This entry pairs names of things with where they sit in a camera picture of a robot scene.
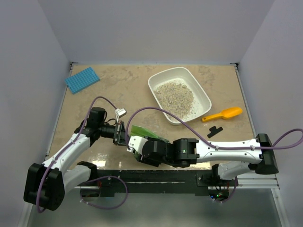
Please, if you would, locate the green litter bag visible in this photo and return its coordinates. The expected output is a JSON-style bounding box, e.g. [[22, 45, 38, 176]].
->
[[127, 125, 170, 160]]

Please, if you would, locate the black bag clip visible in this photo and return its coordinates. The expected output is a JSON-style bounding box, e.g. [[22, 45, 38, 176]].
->
[[207, 126, 223, 139]]

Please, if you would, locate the yellow plastic scoop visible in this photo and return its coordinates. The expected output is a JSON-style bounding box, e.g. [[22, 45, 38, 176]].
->
[[202, 106, 243, 122]]

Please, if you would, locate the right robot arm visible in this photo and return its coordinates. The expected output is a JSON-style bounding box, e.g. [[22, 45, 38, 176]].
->
[[128, 134, 278, 186]]

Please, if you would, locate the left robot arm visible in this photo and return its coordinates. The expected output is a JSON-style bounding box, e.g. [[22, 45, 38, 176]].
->
[[23, 107, 126, 211]]

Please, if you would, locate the grey cat litter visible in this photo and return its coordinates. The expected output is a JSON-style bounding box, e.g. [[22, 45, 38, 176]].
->
[[154, 82, 194, 120]]

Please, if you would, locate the white litter box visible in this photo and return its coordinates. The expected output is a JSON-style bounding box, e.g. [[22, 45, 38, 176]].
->
[[148, 67, 212, 122]]

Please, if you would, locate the blue studded plate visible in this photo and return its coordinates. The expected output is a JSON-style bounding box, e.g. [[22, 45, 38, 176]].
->
[[65, 67, 100, 94]]

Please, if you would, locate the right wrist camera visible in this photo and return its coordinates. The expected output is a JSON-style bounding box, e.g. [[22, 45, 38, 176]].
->
[[127, 136, 148, 155]]

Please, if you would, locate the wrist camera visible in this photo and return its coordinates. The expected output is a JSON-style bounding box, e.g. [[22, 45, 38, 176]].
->
[[127, 136, 148, 155], [115, 108, 127, 121]]

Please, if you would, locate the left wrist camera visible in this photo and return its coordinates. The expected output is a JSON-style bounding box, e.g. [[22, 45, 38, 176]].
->
[[115, 108, 127, 121]]

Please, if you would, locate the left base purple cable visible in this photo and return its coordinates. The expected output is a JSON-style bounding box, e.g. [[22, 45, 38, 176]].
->
[[80, 175, 129, 210]]

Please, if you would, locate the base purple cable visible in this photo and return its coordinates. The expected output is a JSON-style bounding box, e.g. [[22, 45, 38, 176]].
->
[[80, 175, 129, 210], [212, 177, 239, 204]]

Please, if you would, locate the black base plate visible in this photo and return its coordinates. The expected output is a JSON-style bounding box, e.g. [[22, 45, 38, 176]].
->
[[79, 170, 239, 197]]

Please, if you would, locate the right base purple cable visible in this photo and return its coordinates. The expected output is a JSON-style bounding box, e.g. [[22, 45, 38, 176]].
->
[[212, 177, 239, 204]]

